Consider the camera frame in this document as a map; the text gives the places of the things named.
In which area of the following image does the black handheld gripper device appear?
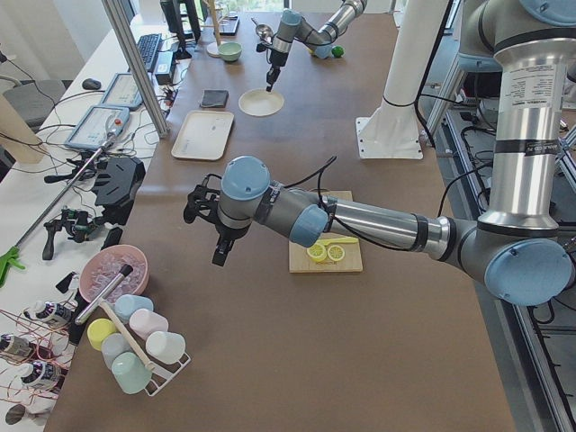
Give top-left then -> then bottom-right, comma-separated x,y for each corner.
42,206 -> 105,261

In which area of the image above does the white cup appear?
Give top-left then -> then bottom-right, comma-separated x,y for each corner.
146,331 -> 185,365

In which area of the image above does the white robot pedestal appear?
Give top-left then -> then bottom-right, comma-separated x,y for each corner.
356,0 -> 451,159

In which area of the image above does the rectangular cream tray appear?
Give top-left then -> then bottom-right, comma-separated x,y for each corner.
171,110 -> 234,161

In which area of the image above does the aluminium frame post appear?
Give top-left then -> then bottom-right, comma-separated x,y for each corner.
102,0 -> 168,139

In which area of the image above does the teach pendant near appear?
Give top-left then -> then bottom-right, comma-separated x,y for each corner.
64,104 -> 131,150

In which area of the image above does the light blue cup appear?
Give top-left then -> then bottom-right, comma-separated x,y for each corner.
114,294 -> 154,324

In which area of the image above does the metal ice scoop tool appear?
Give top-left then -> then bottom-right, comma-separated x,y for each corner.
74,264 -> 133,326

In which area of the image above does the black monitor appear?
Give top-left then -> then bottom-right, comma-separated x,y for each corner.
159,0 -> 201,60

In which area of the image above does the yellow cup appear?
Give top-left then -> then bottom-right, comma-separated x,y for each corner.
87,318 -> 118,351

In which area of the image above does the black power brick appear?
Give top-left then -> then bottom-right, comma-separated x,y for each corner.
154,50 -> 176,86

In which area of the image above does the grey blue cup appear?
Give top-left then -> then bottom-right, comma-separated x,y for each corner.
101,333 -> 131,370

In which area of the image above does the green lime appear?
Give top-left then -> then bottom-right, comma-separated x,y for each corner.
331,45 -> 345,59

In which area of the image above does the round cream plate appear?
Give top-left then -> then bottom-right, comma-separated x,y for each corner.
238,89 -> 284,117

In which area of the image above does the wooden cutting board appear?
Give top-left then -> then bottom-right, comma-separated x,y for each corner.
288,190 -> 364,275

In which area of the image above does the white wire cup rack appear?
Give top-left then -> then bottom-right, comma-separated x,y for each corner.
144,353 -> 192,397

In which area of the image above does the light green bowl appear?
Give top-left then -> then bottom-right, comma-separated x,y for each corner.
218,41 -> 243,62

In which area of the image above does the teach pendant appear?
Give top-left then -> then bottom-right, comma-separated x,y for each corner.
100,73 -> 143,111
64,104 -> 131,150

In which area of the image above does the pink cup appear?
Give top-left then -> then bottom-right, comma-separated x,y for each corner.
129,308 -> 169,340

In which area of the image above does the pink bowl with ice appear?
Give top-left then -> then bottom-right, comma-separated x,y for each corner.
79,245 -> 149,303

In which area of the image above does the black computer mouse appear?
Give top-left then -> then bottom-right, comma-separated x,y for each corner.
82,78 -> 102,90

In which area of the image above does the lemon slice right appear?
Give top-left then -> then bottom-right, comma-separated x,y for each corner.
326,244 -> 346,262

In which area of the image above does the black keyboard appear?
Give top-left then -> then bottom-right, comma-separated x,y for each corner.
137,33 -> 163,72

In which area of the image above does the long reach grabber tool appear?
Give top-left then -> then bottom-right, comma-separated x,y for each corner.
1,115 -> 125,286

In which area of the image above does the lemon slice left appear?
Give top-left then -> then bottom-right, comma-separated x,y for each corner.
306,243 -> 328,263

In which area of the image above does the black plastic stand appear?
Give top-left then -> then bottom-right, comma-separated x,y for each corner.
92,157 -> 146,225

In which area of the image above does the wooden mug tree stand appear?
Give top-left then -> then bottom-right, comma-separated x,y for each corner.
202,0 -> 223,58

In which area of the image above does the teach pendant far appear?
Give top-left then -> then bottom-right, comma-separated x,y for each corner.
100,73 -> 143,111

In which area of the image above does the lemon slice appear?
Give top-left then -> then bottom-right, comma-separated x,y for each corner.
326,244 -> 346,262
306,243 -> 328,263

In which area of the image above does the mint green cup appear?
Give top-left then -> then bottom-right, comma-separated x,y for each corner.
111,352 -> 152,394

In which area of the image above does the folded dark grey cloth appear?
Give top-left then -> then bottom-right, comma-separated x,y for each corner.
200,89 -> 229,108

